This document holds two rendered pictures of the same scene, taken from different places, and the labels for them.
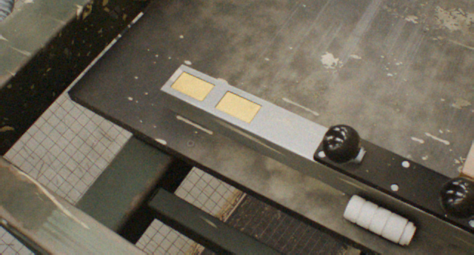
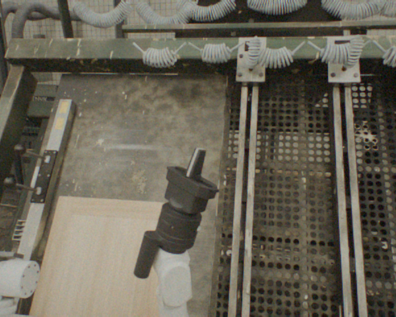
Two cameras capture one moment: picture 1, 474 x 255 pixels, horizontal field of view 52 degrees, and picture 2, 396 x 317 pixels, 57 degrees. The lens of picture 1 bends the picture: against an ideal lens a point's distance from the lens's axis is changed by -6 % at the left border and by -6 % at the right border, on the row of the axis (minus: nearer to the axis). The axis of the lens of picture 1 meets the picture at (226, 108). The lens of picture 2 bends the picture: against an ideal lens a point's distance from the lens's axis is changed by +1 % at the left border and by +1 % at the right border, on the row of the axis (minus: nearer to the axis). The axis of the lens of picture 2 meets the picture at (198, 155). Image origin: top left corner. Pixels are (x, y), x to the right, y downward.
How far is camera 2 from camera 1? 128 cm
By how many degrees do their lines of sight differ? 37
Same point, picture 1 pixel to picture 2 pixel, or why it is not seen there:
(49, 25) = (59, 53)
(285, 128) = (55, 139)
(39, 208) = (8, 93)
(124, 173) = (46, 107)
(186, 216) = (41, 131)
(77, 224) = (7, 105)
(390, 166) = (46, 171)
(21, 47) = (47, 52)
